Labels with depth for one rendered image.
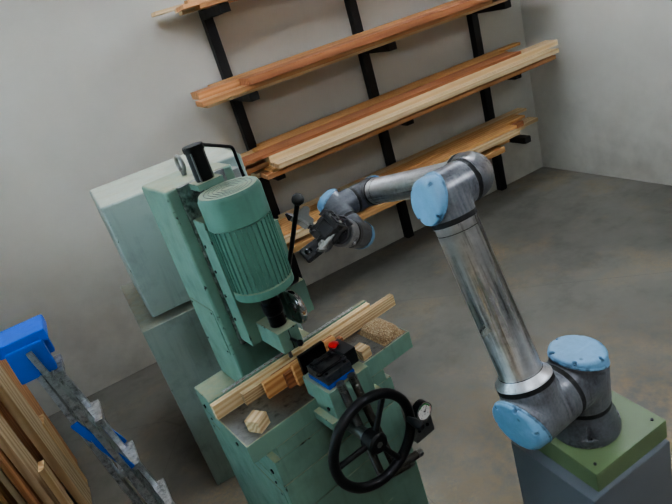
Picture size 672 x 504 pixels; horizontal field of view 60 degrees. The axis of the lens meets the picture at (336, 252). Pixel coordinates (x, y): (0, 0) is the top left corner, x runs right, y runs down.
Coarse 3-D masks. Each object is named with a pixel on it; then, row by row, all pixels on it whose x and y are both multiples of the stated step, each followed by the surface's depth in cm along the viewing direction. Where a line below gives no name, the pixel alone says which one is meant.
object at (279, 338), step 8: (264, 320) 175; (288, 320) 171; (264, 328) 171; (272, 328) 169; (280, 328) 168; (288, 328) 167; (296, 328) 168; (264, 336) 175; (272, 336) 169; (280, 336) 165; (288, 336) 167; (296, 336) 169; (272, 344) 172; (280, 344) 166; (288, 344) 167; (296, 344) 169
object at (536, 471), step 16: (512, 448) 175; (656, 448) 158; (528, 464) 171; (544, 464) 163; (640, 464) 155; (656, 464) 159; (528, 480) 175; (544, 480) 167; (560, 480) 159; (576, 480) 156; (624, 480) 153; (640, 480) 157; (656, 480) 161; (528, 496) 180; (544, 496) 171; (560, 496) 163; (576, 496) 155; (592, 496) 150; (608, 496) 151; (624, 496) 155; (640, 496) 159; (656, 496) 163
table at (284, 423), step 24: (360, 336) 184; (408, 336) 179; (360, 360) 172; (384, 360) 175; (240, 408) 167; (264, 408) 164; (288, 408) 161; (312, 408) 162; (240, 432) 158; (264, 432) 155; (288, 432) 158
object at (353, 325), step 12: (384, 300) 192; (372, 312) 190; (384, 312) 193; (348, 324) 185; (360, 324) 188; (324, 336) 182; (336, 336) 183; (348, 336) 185; (288, 360) 176; (252, 384) 169; (252, 396) 168
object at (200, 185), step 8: (192, 144) 160; (200, 144) 158; (184, 152) 158; (192, 152) 157; (200, 152) 158; (192, 160) 158; (200, 160) 159; (208, 160) 161; (192, 168) 160; (200, 168) 159; (208, 168) 161; (200, 176) 160; (208, 176) 161; (216, 176) 162; (192, 184) 162; (200, 184) 159; (208, 184) 160; (216, 184) 162; (200, 192) 164
